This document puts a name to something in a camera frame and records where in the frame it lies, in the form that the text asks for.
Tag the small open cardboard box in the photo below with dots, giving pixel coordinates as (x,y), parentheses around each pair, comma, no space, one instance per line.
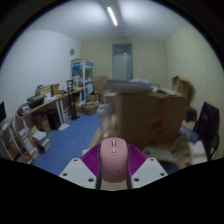
(181,87)

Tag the wooden side desk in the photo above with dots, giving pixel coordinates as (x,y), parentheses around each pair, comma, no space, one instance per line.
(43,106)

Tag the large brown cardboard box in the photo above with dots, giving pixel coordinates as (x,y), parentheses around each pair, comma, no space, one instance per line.
(146,120)

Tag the round wall clock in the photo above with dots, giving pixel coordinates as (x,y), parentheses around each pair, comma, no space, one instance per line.
(72,52)

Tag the white bookshelf unit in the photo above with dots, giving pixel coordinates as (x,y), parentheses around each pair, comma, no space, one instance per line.
(18,141)

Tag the tall brown cardboard box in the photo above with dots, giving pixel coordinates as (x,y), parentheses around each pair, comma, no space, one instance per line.
(100,88)

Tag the black floor stand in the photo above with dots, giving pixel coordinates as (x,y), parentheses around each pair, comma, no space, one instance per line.
(74,106)

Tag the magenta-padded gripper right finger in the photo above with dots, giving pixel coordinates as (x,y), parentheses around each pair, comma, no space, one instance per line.
(150,170)

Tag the pink computer mouse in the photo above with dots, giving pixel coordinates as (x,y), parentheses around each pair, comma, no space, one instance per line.
(113,163)

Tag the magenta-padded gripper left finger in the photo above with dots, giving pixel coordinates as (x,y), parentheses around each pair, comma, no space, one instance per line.
(78,171)

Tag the cardboard box on floor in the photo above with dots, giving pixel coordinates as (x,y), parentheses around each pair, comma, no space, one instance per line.
(90,108)

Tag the black office chair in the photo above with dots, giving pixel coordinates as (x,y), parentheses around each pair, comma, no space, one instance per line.
(206,125)

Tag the blue white glass-door cabinet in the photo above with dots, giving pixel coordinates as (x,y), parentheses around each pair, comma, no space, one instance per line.
(83,78)

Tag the frosted glass door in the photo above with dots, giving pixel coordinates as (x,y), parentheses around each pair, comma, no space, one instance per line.
(122,63)

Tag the ceiling tube light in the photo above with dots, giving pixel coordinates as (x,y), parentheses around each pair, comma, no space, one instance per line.
(112,16)

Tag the black monitor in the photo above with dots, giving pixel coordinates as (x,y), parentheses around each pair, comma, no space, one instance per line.
(2,112)

